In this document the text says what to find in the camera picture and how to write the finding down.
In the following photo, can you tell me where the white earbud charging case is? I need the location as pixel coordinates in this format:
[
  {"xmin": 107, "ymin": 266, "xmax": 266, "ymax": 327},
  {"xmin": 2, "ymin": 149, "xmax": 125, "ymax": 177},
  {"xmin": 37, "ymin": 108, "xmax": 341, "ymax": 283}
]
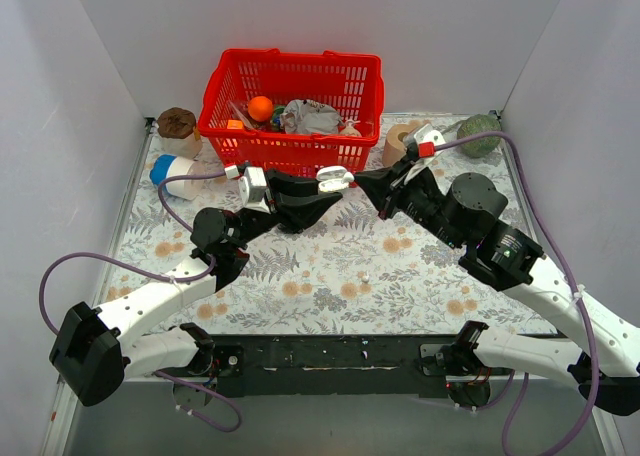
[{"xmin": 316, "ymin": 166, "xmax": 355, "ymax": 193}]

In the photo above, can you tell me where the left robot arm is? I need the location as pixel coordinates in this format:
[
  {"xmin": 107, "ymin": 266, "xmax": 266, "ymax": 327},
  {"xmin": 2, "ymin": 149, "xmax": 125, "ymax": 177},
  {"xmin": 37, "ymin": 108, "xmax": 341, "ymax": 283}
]
[{"xmin": 49, "ymin": 165, "xmax": 354, "ymax": 407}]

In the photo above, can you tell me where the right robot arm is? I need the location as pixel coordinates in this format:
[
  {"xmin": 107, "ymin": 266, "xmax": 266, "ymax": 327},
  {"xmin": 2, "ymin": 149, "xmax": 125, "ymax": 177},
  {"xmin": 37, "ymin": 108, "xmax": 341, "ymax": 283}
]
[{"xmin": 355, "ymin": 164, "xmax": 639, "ymax": 416}]

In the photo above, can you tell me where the brown paper roll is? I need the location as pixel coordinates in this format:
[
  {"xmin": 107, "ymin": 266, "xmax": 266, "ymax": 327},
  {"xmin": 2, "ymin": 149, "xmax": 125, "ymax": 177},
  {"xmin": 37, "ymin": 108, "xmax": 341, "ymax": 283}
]
[{"xmin": 381, "ymin": 120, "xmax": 427, "ymax": 167}]

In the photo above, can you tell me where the beige toy in basket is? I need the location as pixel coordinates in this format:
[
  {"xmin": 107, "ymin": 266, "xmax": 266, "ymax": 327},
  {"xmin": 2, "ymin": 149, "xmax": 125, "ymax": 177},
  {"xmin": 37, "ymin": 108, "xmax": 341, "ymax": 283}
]
[{"xmin": 340, "ymin": 124, "xmax": 361, "ymax": 137}]

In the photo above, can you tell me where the floral table mat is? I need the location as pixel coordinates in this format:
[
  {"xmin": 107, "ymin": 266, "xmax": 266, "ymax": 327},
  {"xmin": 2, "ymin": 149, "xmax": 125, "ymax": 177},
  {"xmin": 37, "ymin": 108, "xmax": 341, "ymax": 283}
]
[{"xmin": 97, "ymin": 114, "xmax": 559, "ymax": 336}]

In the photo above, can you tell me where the crumpled grey foil bag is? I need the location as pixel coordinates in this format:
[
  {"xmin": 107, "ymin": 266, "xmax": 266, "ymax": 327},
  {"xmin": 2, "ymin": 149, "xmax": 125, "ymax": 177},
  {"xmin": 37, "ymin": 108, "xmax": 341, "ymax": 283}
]
[{"xmin": 279, "ymin": 99, "xmax": 343, "ymax": 135}]

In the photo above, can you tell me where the red plastic shopping basket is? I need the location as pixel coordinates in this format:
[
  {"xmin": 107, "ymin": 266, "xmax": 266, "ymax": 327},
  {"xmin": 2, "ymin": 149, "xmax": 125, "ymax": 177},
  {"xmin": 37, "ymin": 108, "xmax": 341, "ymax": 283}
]
[{"xmin": 198, "ymin": 49, "xmax": 384, "ymax": 177}]

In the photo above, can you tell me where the small orange box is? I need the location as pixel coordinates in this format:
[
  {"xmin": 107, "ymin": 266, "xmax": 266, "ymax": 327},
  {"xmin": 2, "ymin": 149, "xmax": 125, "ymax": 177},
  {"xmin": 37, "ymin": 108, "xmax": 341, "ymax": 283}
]
[{"xmin": 227, "ymin": 119, "xmax": 244, "ymax": 130}]

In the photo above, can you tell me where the orange fruit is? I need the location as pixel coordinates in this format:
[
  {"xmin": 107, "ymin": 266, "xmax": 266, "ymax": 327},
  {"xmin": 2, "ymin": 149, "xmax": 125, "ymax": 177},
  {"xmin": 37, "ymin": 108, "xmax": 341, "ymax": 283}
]
[{"xmin": 247, "ymin": 96, "xmax": 274, "ymax": 122}]

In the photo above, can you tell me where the green melon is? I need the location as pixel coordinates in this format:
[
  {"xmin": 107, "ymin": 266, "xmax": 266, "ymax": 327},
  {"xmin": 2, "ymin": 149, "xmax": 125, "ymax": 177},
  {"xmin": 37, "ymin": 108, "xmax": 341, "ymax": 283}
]
[{"xmin": 456, "ymin": 114, "xmax": 503, "ymax": 159}]

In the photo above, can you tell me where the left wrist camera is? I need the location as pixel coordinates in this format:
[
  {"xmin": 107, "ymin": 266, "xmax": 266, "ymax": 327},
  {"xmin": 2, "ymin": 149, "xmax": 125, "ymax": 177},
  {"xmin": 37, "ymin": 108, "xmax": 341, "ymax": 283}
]
[{"xmin": 224, "ymin": 165, "xmax": 270, "ymax": 214}]

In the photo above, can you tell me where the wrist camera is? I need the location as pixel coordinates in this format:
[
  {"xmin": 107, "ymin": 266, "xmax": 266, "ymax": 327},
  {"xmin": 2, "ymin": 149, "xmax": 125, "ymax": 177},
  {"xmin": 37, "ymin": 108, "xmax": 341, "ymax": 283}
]
[
  {"xmin": 403, "ymin": 123, "xmax": 445, "ymax": 183},
  {"xmin": 224, "ymin": 165, "xmax": 270, "ymax": 214}
]

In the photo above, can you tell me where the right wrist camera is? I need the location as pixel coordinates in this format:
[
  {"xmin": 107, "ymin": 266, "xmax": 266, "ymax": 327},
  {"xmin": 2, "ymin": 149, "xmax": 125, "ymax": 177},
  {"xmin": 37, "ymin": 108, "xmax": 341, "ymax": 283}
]
[{"xmin": 403, "ymin": 123, "xmax": 445, "ymax": 183}]

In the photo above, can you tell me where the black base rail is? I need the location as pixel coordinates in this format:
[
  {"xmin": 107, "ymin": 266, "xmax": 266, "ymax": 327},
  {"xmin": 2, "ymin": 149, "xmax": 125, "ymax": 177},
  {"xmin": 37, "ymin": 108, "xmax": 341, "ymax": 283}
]
[{"xmin": 154, "ymin": 333, "xmax": 506, "ymax": 400}]

